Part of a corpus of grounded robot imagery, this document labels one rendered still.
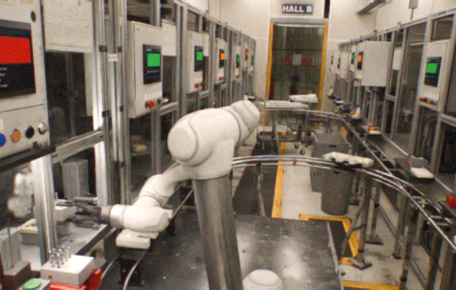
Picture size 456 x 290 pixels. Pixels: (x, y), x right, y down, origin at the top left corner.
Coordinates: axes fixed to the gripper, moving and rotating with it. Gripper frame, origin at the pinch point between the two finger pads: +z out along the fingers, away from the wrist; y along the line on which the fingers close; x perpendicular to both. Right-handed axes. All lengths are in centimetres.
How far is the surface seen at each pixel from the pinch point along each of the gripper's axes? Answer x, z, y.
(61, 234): -3.2, 4.5, -12.4
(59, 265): 34.9, -18.9, -1.9
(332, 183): -274, -140, -66
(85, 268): 32.3, -25.9, -3.5
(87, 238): -3.0, -7.2, -13.0
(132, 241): -11.2, -23.0, -16.1
